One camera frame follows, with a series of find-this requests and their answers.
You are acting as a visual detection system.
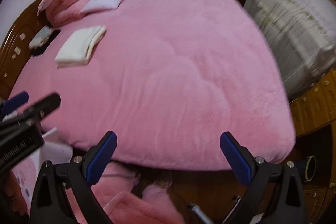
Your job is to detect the white fluffy cardigan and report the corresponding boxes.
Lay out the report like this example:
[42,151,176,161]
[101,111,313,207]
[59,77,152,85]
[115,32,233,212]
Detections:
[55,26,106,67]

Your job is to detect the brown wooden headboard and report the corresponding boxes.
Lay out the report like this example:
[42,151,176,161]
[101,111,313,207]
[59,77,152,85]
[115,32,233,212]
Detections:
[0,0,50,100]

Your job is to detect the wooden drawer cabinet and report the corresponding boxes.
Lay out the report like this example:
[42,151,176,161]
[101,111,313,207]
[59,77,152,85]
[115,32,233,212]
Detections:
[288,69,335,223]

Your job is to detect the grey white small object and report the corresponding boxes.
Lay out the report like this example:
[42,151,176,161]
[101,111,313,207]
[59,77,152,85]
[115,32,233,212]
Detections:
[29,26,54,50]

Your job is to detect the pink plush bed blanket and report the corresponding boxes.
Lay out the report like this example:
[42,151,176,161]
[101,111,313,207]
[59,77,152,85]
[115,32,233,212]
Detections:
[12,0,295,170]

